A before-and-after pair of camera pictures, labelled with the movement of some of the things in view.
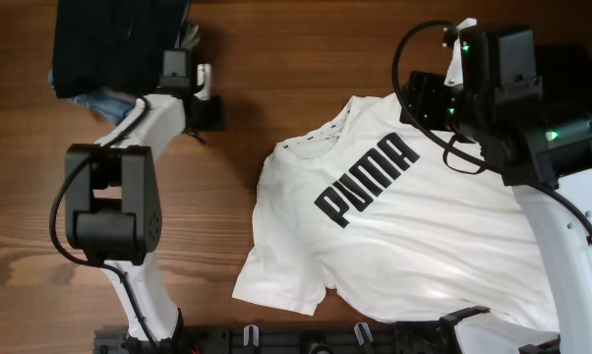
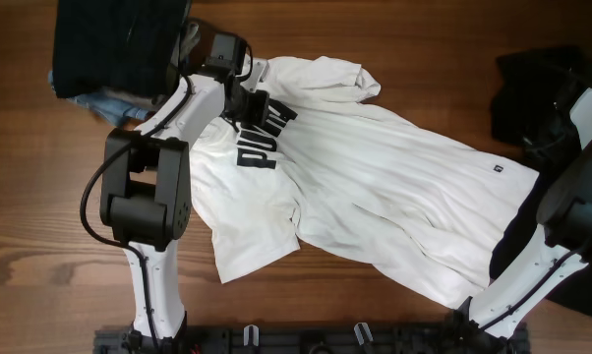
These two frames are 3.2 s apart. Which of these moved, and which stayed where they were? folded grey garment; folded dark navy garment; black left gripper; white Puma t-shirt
Moved: white Puma t-shirt; black left gripper
Stayed: folded dark navy garment; folded grey garment
